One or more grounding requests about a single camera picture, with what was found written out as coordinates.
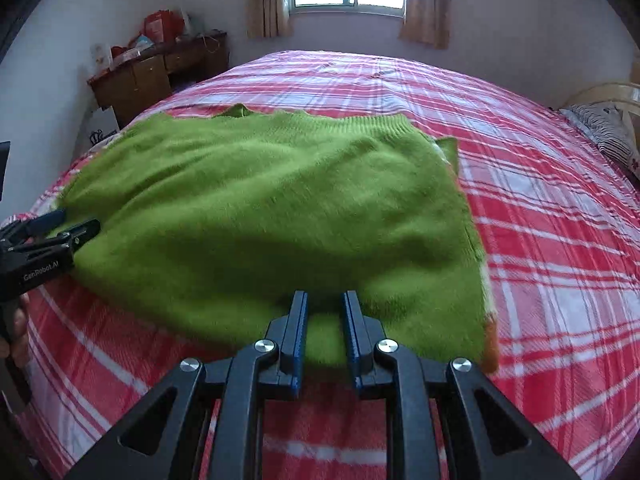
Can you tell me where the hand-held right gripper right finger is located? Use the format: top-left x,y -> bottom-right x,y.
341,290 -> 583,480

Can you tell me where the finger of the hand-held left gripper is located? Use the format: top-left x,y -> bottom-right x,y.
15,218 -> 102,262
0,210 -> 67,244

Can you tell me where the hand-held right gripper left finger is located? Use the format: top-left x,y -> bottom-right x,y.
62,290 -> 308,480

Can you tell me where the green orange striped knit sweater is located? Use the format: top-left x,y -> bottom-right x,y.
52,104 -> 499,374

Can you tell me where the person's left hand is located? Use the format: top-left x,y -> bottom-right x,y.
11,294 -> 32,369

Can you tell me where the black flat panel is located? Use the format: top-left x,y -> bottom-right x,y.
0,141 -> 11,202

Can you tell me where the brown wooden desk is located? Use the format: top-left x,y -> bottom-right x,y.
87,32 -> 230,129

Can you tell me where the red gift bag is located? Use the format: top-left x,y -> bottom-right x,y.
143,9 -> 184,44

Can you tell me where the bed with red plaid sheet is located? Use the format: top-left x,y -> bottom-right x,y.
15,50 -> 640,480

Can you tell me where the striped patterned pillow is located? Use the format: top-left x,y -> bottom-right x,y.
560,102 -> 640,182

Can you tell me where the cream wooden headboard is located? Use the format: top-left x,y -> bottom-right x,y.
559,82 -> 640,133

